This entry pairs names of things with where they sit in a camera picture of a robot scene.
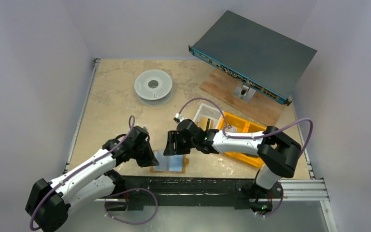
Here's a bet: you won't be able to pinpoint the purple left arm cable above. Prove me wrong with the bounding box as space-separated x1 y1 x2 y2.
29 115 136 231

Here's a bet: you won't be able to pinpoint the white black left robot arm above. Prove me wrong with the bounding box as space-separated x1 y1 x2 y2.
25 126 159 232

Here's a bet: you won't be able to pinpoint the brown wooden board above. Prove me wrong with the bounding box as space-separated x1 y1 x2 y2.
200 69 285 126

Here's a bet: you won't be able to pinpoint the white plastic bin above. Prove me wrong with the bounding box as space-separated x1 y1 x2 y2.
192 103 222 129

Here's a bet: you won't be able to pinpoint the yellow leather card holder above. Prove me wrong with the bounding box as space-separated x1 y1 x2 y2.
150 150 189 174

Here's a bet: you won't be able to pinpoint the yellow plastic bin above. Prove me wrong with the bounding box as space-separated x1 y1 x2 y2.
218 112 248 133
224 122 265 168

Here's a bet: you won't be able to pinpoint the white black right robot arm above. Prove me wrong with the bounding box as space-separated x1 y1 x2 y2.
163 114 302 197

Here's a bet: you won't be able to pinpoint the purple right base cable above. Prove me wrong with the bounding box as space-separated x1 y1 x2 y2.
254 182 285 218

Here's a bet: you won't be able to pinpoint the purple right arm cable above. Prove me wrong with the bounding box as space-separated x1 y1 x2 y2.
178 97 314 158

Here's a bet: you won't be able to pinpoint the aluminium frame rail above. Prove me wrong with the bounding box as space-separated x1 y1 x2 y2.
62 58 101 174

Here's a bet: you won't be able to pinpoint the yellow plastic bin middle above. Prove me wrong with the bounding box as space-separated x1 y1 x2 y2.
218 112 248 133

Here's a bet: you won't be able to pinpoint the white filament spool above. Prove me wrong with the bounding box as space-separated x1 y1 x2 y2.
134 69 173 107

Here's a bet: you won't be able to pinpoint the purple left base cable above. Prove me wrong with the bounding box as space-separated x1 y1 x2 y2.
104 187 159 225

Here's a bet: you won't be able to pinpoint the blue grey network switch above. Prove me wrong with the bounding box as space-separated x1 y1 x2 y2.
188 10 317 106

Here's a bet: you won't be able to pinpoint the gold credit cards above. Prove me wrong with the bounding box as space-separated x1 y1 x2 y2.
197 117 214 131

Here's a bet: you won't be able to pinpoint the yellow plastic bin right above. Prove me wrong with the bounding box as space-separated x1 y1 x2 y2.
224 122 265 168

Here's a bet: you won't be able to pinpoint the grey metal stand bracket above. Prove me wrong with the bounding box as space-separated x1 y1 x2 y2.
233 83 256 102

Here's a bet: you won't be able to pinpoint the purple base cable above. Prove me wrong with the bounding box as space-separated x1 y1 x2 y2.
254 182 285 218
104 187 159 225

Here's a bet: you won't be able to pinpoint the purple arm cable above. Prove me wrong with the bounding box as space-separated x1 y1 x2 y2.
178 97 314 158
29 115 136 231

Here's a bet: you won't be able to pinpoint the white card in bin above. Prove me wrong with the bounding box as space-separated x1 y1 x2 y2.
225 124 238 133

